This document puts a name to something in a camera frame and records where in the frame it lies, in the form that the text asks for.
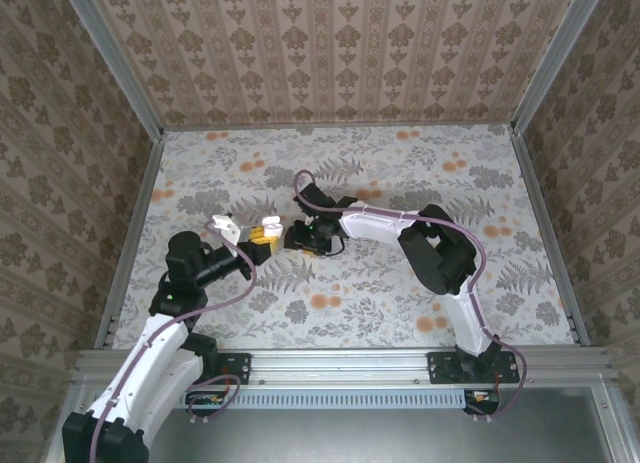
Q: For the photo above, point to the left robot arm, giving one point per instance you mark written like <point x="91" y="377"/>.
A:
<point x="150" y="373"/>

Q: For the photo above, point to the long aluminium mounting rail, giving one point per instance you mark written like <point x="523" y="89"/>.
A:
<point x="340" y="368"/>

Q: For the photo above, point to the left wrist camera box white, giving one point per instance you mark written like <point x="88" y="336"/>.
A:
<point x="225" y="228"/>

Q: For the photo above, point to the grey metal sheet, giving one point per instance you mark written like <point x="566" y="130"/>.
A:
<point x="350" y="438"/>

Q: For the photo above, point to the aluminium table edge rail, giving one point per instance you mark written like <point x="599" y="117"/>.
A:
<point x="131" y="233"/>
<point x="542" y="208"/>

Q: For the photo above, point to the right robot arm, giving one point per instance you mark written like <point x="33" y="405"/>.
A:
<point x="440" y="253"/>

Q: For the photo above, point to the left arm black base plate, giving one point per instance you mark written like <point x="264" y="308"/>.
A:
<point x="235" y="368"/>

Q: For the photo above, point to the floral patterned table cover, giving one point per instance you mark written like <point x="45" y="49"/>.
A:
<point x="350" y="303"/>

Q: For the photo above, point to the aluminium frame post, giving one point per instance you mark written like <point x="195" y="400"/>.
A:
<point x="555" y="58"/>
<point x="120" y="63"/>

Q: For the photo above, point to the white earbud charging case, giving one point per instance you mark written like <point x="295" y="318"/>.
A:
<point x="271" y="224"/>

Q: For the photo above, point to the black controller box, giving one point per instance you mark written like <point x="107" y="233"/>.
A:
<point x="210" y="403"/>

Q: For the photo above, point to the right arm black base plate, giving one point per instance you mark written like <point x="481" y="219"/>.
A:
<point x="442" y="368"/>

